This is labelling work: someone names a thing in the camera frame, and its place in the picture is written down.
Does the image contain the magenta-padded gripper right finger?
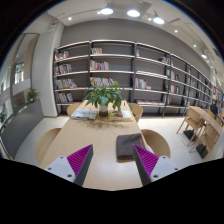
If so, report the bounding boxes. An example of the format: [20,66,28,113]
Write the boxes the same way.
[132,144,181,187]

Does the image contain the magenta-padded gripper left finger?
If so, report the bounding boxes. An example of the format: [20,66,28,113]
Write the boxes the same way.
[44,144,95,187]

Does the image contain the zigzag-patterned grey towel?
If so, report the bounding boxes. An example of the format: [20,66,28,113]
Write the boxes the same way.
[115,132,147,161]

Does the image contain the white book stack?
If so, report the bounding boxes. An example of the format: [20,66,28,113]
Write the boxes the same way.
[70,108,98,121]

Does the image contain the yellow book stack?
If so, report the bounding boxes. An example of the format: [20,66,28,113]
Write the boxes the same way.
[107,109,134,122]

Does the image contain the small green background plant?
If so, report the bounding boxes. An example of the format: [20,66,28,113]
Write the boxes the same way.
[25,87,40,103]

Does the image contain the green potted plant, white pot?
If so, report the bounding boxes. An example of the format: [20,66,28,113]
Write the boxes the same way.
[82,81,126,118]

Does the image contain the grey shelf unit with books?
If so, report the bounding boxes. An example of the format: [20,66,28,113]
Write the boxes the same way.
[53,39,224,118]

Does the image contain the group of ceiling lights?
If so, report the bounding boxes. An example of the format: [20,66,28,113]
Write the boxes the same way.
[66,6,211,59]

